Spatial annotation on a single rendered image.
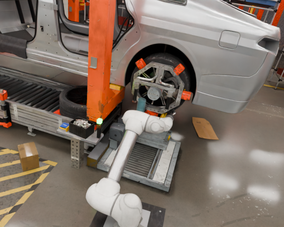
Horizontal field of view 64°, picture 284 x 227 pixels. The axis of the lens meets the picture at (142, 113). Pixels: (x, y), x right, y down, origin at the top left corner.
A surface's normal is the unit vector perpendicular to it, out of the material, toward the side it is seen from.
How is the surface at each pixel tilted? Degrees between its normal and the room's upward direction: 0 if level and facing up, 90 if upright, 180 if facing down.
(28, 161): 90
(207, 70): 90
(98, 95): 90
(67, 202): 0
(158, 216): 0
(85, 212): 0
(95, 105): 90
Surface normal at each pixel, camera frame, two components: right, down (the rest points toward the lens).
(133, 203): 0.24, -0.84
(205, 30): -0.29, 0.44
